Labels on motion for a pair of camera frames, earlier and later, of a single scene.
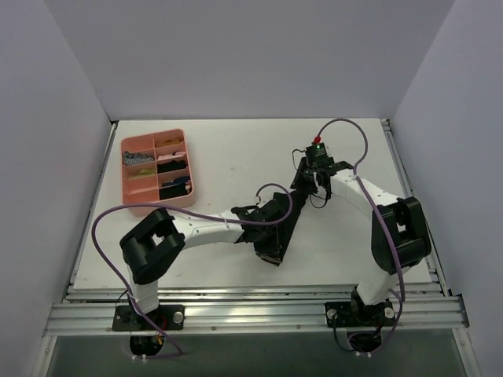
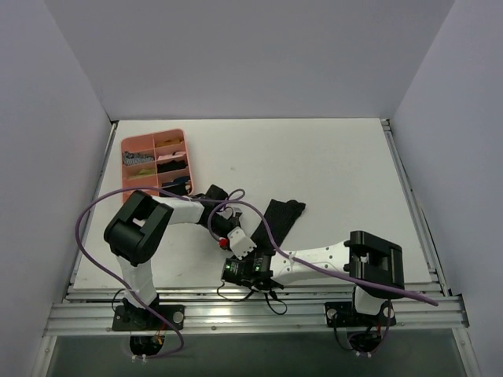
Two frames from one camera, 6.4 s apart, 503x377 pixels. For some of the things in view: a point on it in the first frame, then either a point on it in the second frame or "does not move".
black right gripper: [298, 182] → [229, 270]
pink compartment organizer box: [156, 169] does not move
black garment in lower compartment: [172, 191] does not move
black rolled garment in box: [170, 166] does not move
